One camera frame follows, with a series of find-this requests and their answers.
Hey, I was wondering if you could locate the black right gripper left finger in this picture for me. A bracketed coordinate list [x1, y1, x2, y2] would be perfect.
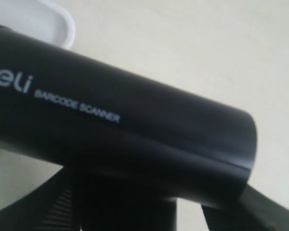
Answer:
[0, 168, 81, 231]

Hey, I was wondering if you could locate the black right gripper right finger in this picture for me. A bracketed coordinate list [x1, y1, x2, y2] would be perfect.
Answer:
[202, 186, 289, 231]

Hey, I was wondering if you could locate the black barcode scanner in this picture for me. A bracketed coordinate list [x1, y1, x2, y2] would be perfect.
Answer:
[0, 25, 257, 231]

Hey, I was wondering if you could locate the white plastic tray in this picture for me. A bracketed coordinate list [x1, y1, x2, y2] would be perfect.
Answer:
[0, 0, 76, 50]

